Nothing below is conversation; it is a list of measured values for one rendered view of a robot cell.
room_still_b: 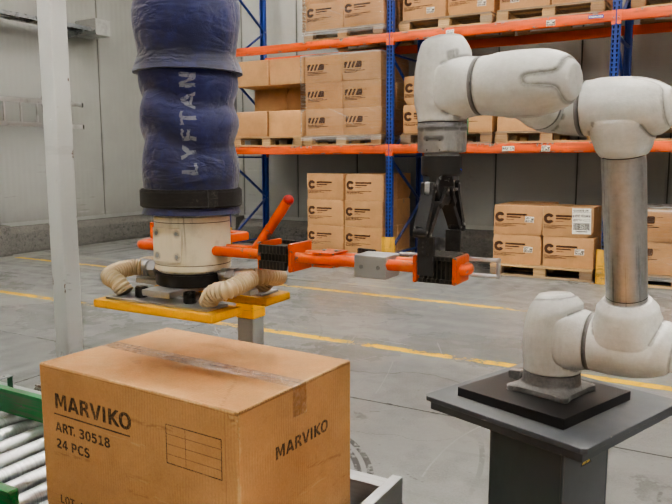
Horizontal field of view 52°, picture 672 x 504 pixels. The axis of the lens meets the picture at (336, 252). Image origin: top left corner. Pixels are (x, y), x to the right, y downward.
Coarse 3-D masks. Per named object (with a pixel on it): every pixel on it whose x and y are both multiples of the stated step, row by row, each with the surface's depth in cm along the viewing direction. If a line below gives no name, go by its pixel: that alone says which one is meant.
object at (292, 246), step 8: (272, 240) 148; (280, 240) 150; (288, 240) 150; (296, 240) 150; (264, 248) 142; (272, 248) 141; (280, 248) 140; (288, 248) 140; (296, 248) 142; (304, 248) 145; (264, 256) 144; (272, 256) 143; (280, 256) 142; (288, 256) 141; (264, 264) 143; (272, 264) 142; (280, 264) 141; (288, 264) 141; (296, 264) 142; (304, 264) 145
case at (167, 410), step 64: (64, 384) 155; (128, 384) 144; (192, 384) 144; (256, 384) 144; (320, 384) 151; (64, 448) 158; (128, 448) 146; (192, 448) 135; (256, 448) 133; (320, 448) 153
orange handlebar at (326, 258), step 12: (144, 240) 162; (240, 240) 179; (216, 252) 151; (228, 252) 149; (240, 252) 148; (252, 252) 146; (300, 252) 141; (312, 252) 139; (324, 252) 138; (336, 252) 138; (324, 264) 139; (336, 264) 137; (348, 264) 135; (396, 264) 130; (408, 264) 129; (468, 264) 126
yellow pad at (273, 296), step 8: (240, 296) 159; (248, 296) 158; (256, 296) 158; (264, 296) 158; (272, 296) 158; (280, 296) 160; (288, 296) 163; (256, 304) 157; (264, 304) 156; (272, 304) 158
